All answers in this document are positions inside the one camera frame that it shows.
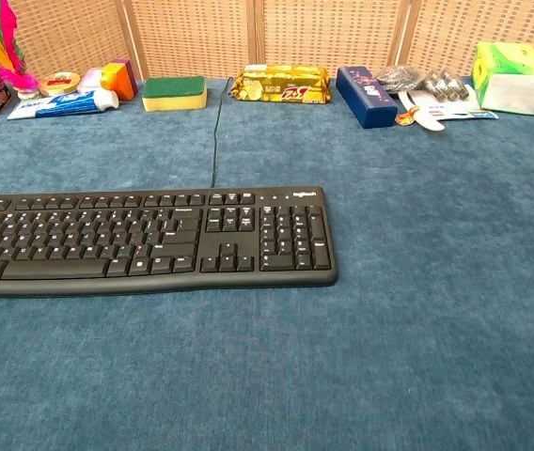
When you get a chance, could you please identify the black Logitech keyboard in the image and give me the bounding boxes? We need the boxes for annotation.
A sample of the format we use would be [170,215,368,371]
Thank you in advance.
[0,185,339,297]

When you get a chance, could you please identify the black keyboard cable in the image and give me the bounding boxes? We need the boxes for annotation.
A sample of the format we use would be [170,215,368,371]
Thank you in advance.
[211,78,231,188]

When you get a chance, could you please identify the golden biscuit package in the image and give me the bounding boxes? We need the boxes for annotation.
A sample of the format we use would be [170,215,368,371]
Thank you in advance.
[228,64,332,105]

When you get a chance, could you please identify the black crumpled plastic bag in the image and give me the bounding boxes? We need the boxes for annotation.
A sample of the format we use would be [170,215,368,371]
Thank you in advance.
[373,65,425,94]

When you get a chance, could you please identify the pink small box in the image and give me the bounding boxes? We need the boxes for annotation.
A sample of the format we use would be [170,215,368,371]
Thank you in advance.
[76,67,106,94]

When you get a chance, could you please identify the round red-white tin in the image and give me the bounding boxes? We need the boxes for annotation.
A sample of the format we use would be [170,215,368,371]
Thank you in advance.
[38,71,82,98]

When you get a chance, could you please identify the dark blue rectangular box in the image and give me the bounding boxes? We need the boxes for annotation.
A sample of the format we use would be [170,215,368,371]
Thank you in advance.
[335,66,399,130]

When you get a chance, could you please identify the green and yellow sponge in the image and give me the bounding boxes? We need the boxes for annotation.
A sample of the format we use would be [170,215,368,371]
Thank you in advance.
[142,76,209,113]

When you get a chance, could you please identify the woven rattan folding screen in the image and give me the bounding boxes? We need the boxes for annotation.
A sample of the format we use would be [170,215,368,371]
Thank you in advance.
[0,0,534,82]

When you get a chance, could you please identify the blue-white toothpaste tube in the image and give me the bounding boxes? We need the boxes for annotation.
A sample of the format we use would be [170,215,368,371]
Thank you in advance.
[7,88,120,121]

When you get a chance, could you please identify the white printed leaflet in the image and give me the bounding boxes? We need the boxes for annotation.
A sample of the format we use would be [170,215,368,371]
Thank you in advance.
[407,84,500,122]

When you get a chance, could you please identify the pack of batteries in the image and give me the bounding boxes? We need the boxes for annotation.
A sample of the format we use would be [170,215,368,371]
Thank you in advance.
[419,68,471,103]

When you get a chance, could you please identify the white flat spoon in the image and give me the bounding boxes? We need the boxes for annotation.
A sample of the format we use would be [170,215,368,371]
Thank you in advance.
[396,89,447,132]

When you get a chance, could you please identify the green and white tissue pack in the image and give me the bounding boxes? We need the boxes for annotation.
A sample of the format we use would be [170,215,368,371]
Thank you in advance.
[471,41,534,117]

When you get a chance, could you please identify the blue table cloth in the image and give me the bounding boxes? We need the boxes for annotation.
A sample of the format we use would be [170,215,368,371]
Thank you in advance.
[0,76,534,451]

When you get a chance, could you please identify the orange small wrapper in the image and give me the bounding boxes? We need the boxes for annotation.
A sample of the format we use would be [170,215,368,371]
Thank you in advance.
[394,107,419,128]

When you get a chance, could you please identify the orange and purple block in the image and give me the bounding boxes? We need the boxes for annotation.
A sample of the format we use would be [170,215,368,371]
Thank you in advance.
[100,57,138,102]

